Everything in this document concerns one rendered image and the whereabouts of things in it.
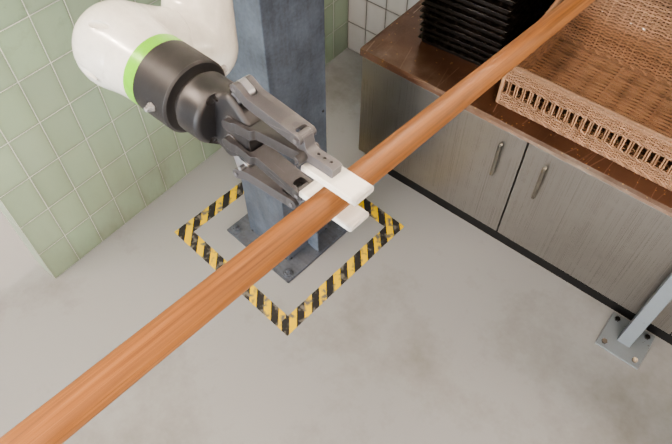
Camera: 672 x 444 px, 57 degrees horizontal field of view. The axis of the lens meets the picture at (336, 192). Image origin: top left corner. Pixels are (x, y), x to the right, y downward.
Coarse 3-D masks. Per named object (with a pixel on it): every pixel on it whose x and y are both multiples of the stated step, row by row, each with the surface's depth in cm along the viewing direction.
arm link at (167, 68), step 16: (160, 48) 68; (176, 48) 68; (192, 48) 70; (144, 64) 67; (160, 64) 67; (176, 64) 66; (192, 64) 67; (208, 64) 68; (144, 80) 67; (160, 80) 66; (176, 80) 66; (144, 96) 68; (160, 96) 66; (176, 96) 67; (160, 112) 67; (176, 128) 70
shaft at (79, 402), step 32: (576, 0) 92; (544, 32) 85; (512, 64) 80; (448, 96) 72; (416, 128) 68; (384, 160) 64; (320, 192) 60; (288, 224) 56; (320, 224) 58; (256, 256) 53; (224, 288) 51; (160, 320) 48; (192, 320) 49; (128, 352) 46; (160, 352) 47; (96, 384) 44; (128, 384) 46; (32, 416) 42; (64, 416) 42
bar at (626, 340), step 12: (660, 288) 170; (648, 300) 179; (660, 300) 173; (648, 312) 179; (612, 324) 200; (624, 324) 200; (636, 324) 186; (648, 324) 182; (600, 336) 197; (612, 336) 197; (624, 336) 193; (636, 336) 189; (648, 336) 196; (612, 348) 194; (624, 348) 194; (636, 348) 194; (648, 348) 194; (624, 360) 192; (636, 360) 191
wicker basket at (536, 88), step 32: (640, 0) 180; (576, 32) 195; (608, 32) 189; (640, 32) 184; (544, 64) 191; (576, 64) 191; (608, 64) 190; (640, 64) 188; (512, 96) 176; (544, 96) 169; (576, 96) 161; (608, 96) 182; (640, 96) 182; (576, 128) 168; (608, 128) 161; (640, 128) 155; (640, 160) 161
